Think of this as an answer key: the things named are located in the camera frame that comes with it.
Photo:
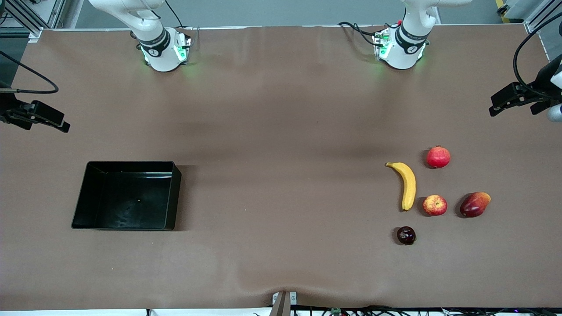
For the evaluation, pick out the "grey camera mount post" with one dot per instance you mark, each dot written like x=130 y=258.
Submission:
x=283 y=305

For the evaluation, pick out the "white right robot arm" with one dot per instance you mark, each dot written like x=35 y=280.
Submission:
x=156 y=46

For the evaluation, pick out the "red yellow mango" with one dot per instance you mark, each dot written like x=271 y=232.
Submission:
x=474 y=205

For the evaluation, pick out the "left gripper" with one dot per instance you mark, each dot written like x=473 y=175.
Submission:
x=542 y=82

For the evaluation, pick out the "red pomegranate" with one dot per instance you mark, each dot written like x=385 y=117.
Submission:
x=438 y=157

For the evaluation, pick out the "dark purple mangosteen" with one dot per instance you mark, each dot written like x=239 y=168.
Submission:
x=406 y=235

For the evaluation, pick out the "black plastic box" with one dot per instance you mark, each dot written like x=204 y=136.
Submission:
x=127 y=197

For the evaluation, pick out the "red yellow apple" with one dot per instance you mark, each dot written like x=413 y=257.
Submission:
x=434 y=205

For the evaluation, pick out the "yellow banana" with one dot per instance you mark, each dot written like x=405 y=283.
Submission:
x=409 y=184

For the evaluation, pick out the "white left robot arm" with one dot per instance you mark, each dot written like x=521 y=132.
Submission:
x=406 y=44

